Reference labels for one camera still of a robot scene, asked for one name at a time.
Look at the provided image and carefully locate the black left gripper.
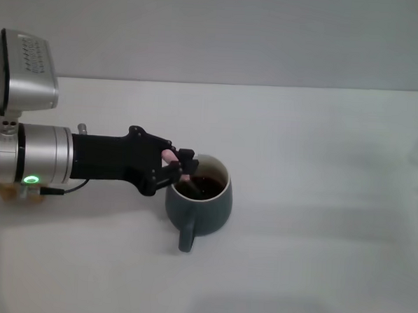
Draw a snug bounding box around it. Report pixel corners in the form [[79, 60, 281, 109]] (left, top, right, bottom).
[[68, 121, 203, 202]]

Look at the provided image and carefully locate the pink handled metal spoon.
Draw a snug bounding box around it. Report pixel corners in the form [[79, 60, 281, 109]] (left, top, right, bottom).
[[159, 148, 207, 197]]

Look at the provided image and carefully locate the grey ceramic cup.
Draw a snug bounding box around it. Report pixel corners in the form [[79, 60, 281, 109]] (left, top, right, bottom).
[[161, 151, 237, 256]]

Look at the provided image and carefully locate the dark coffee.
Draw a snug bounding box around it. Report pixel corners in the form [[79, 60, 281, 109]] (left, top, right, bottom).
[[173, 174, 227, 202]]

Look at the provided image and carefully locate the light wooden block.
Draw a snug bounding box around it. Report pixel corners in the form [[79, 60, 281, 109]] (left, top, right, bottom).
[[0, 182, 48, 204]]

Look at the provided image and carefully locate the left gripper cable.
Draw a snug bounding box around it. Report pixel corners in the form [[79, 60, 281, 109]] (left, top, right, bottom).
[[20, 176, 90, 199]]

